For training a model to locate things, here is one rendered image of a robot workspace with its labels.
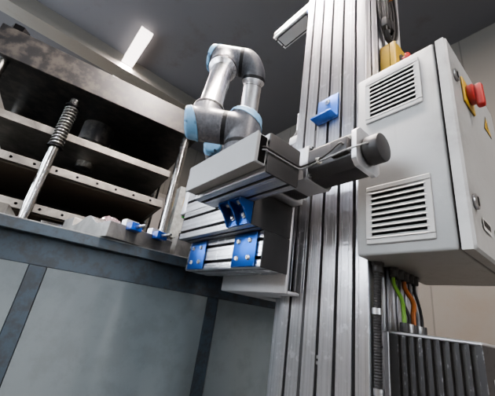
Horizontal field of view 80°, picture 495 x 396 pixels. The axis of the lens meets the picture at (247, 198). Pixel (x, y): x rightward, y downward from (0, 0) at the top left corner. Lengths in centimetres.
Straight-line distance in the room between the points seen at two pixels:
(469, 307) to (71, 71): 298
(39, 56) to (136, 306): 169
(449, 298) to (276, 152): 211
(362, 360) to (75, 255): 93
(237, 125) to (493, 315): 201
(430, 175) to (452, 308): 193
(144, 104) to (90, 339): 159
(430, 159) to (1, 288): 119
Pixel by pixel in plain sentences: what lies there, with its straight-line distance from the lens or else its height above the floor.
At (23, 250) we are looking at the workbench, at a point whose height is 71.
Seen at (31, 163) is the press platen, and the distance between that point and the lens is 214.
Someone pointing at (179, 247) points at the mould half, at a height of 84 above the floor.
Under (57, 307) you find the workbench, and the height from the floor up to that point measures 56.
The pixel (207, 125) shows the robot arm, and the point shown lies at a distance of 100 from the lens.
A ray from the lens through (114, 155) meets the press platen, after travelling 223.
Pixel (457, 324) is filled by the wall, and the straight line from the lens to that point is 252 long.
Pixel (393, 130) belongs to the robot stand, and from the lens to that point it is 74.
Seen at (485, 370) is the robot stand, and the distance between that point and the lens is 68.
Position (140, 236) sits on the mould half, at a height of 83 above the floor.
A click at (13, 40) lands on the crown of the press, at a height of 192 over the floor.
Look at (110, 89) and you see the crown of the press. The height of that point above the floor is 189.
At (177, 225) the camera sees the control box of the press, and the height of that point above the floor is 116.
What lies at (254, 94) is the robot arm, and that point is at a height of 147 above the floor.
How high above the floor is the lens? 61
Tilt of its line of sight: 22 degrees up
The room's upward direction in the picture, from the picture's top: 9 degrees clockwise
